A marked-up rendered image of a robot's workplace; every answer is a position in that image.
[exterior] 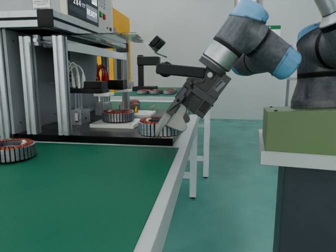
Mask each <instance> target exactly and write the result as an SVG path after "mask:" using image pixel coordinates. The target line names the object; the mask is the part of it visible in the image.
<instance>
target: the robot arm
mask: <svg viewBox="0 0 336 252"><path fill-rule="evenodd" d="M314 2H315V4H316V6H317V8H318V10H319V12H320V14H321V16H322V20H321V21H320V22H318V23H313V24H310V25H308V26H306V27H304V28H303V29H301V30H300V31H299V33H298V35H297V42H296V47H297V50H296V49H294V48H293V46H292V45H290V44H289V43H287V42H286V41H285V40H283V39H282V38H281V37H280V36H278V35H277V34H276V33H275V32H273V31H272V30H271V29H270V28H269V27H268V26H267V25H265V24H266V23H267V20H268V19H269V13H268V12H267V11H266V10H265V9H264V7H263V0H234V10H233V11H232V12H231V13H230V14H229V15H228V18H227V19H226V21H225V22H224V24H223V25H222V26H221V28H220V29H219V31H218V32H217V34H216V35H215V36H214V38H213V39H212V40H211V42H210V43H209V45H208V46H207V48H206V49H205V50H204V52H203V55H204V56H201V58H200V59H199V61H200V62H201V63H202V64H204V65H205V66H206V68H204V67H195V66H184V65H174V64H171V63H170V62H168V61H164V62H161V63H157V64H156V71H155V72H156V73H157V74H160V75H161V76H162V77H169V76H181V77H188V78H187V79H186V82H185V83H184V85H183V86H182V87H181V89H180V90H179V92H178V93H177V95H176V96H175V100H174V101H173V102H172V104H171V105H170V106H169V108H168V109H167V111H166V112H165V114H164V115H163V116H162V118H161V119H160V121H159V122H158V124H157V125H156V127H155V136H158V134H159V133H160V131H161V130H162V129H163V127H164V126H166V127H169V128H172V129H174V130H177V131H180V132H183V131H185V130H186V128H187V124H186V123H188V122H189V121H190V117H189V116H188V114H187V110H189V111H191V112H192V113H193V114H196V115H197V116H199V117H200V118H202V119H203V117H204V116H205V115H206V113H207V112H208V111H209V110H210V109H211V107H213V106H214V103H215V102H216V100H217V99H218V97H219V95H220V94H221V92H222V91H223V90H224V88H225V87H226V86H227V84H228V83H229V82H230V80H231V78H230V77H229V76H227V75H226V72H229V71H230V70H231V69H232V71H233V72H234V73H235V74H237V75H239V76H251V75H254V74H261V73H267V72H268V73H270V74H271V76H274V77H276V78H277V79H279V80H284V79H286V78H288V77H289V76H291V75H292V74H293V73H294V72H295V71H296V69H297V83H296V86H295V89H294V92H293V95H292V98H291V101H290V108H294V109H328V108H336V0H314ZM209 72H211V73H212V77H208V73H209Z"/></svg>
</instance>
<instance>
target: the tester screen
mask: <svg viewBox="0 0 336 252"><path fill-rule="evenodd" d="M69 4H70V5H72V6H74V7H76V8H78V9H80V10H82V11H84V12H85V16H83V15H81V14H79V13H77V12H75V11H73V10H70V9H69ZM86 4H88V5H89V6H91V7H93V8H95V9H96V10H98V6H95V5H94V4H92V3H90V2H89V1H87V0H81V7H79V6H77V5H75V4H73V0H68V12H69V13H72V14H74V15H76V16H79V17H81V18H83V19H86V20H88V21H90V22H92V23H95V24H97V25H98V23H97V22H94V21H92V20H90V19H88V18H87V10H86Z"/></svg>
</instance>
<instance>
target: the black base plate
mask: <svg viewBox="0 0 336 252"><path fill-rule="evenodd" d="M138 111H156V113H155V114H154V115H152V116H151V117H157V116H158V117H160V116H161V117H163V115H164V114H165V112H166V111H167V110H149V109H138ZM101 119H102V115H96V114H95V110H92V111H90V122H88V123H86V124H83V125H72V134H70V135H59V130H58V122H57V121H56V122H53V123H50V124H47V125H43V126H41V133H38V134H27V131H24V132H20V133H18V134H17V138H23V139H24V138H26V139H31V140H33V141H37V142H65V143H92V144H120V145H148V146H173V145H174V143H175V141H176V139H177V137H178V135H177V136H172V137H163V136H162V137H160V136H159V137H158V138H157V137H146V136H142V135H141V134H139V133H138V126H137V127H135V128H134V129H131V128H95V127H90V124H92V123H94V122H96V121H99V120H101Z"/></svg>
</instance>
